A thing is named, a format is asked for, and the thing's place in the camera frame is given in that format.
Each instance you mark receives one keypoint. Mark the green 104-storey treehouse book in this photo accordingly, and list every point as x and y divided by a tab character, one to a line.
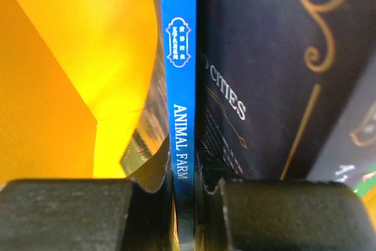
365	188

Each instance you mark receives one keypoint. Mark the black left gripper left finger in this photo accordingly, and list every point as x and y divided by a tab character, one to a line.
82	215

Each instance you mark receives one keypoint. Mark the blue Animal Farm book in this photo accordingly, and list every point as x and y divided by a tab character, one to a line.
168	112

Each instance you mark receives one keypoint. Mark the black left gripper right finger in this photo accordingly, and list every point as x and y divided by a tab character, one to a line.
238	214

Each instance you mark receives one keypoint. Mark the dark Tale of Two Cities book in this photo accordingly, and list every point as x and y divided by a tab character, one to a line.
274	76

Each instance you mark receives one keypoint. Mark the yellow two-compartment shelf box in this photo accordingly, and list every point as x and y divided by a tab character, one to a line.
74	78

